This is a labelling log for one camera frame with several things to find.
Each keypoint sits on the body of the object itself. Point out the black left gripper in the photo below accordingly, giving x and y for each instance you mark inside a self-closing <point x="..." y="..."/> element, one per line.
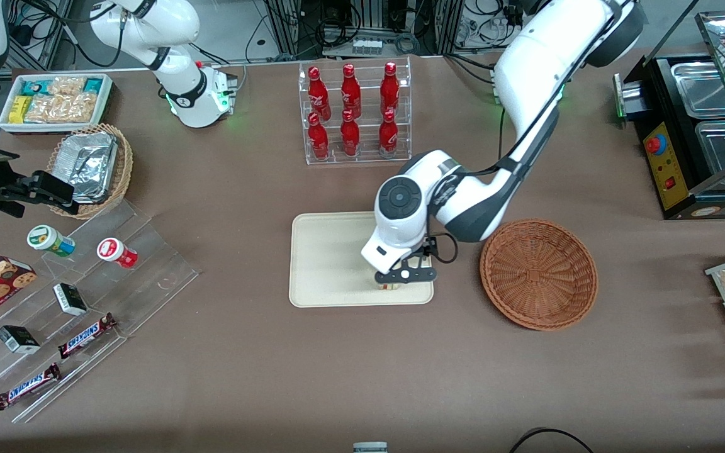
<point x="431" y="247"/>

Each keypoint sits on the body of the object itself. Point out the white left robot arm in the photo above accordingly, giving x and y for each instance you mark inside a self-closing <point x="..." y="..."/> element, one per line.
<point x="539" y="63"/>

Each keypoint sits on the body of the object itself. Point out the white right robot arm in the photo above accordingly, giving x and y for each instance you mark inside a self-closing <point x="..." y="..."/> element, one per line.
<point x="174" y="25"/>

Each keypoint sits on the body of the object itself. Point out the aluminium foil tray stack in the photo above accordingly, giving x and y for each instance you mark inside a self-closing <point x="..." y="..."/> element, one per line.
<point x="89" y="163"/>

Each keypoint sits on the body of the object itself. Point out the cream plastic tray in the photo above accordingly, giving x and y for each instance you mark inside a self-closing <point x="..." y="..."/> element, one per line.
<point x="325" y="264"/>

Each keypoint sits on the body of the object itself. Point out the light wicker basket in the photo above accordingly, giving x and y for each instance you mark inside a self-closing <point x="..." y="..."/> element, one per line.
<point x="124" y="170"/>

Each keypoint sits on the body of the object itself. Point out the brown wicker basket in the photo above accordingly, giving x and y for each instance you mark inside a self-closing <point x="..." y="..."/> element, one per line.
<point x="539" y="277"/>

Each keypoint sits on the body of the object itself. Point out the green lid cup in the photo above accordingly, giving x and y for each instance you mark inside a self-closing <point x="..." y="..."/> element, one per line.
<point x="48" y="239"/>

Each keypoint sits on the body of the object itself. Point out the red white cup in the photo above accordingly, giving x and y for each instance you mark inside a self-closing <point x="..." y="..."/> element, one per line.
<point x="114" y="250"/>

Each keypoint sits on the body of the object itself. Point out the clear cracker bag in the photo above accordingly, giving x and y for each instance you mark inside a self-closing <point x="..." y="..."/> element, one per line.
<point x="67" y="86"/>
<point x="60" y="108"/>

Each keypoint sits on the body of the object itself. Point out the white plastic snack bin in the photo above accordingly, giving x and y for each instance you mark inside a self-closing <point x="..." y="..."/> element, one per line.
<point x="7" y="126"/>

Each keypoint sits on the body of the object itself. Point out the yellow snack packet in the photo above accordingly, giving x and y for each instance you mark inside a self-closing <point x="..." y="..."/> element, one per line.
<point x="19" y="110"/>

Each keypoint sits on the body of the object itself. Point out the small black box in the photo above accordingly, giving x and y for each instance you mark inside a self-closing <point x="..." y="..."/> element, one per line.
<point x="70" y="299"/>
<point x="17" y="338"/>

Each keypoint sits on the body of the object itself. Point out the teal snack packet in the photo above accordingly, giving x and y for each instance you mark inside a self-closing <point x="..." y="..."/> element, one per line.
<point x="93" y="85"/>
<point x="34" y="87"/>

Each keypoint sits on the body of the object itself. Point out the clear acrylic stepped display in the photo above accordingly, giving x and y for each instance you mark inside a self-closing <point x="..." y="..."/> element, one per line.
<point x="148" y="277"/>

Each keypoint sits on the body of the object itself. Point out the clear acrylic bottle rack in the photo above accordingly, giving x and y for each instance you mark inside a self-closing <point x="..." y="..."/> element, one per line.
<point x="406" y="151"/>

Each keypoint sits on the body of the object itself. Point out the snickers bar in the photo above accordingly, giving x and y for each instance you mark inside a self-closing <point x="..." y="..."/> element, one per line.
<point x="28" y="386"/>
<point x="85" y="335"/>

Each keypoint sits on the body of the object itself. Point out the red cola bottle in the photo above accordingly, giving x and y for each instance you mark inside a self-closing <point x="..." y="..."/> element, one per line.
<point x="389" y="88"/>
<point x="350" y="136"/>
<point x="350" y="91"/>
<point x="388" y="134"/>
<point x="318" y="94"/>
<point x="318" y="139"/>

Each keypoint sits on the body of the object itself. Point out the small grey device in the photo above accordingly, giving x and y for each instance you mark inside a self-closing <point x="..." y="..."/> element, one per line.
<point x="370" y="448"/>

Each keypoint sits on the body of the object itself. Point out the white power strip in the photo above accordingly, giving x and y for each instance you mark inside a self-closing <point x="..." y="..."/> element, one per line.
<point x="367" y="46"/>

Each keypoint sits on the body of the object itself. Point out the black food warmer machine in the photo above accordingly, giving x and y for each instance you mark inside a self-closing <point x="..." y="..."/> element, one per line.
<point x="671" y="182"/>

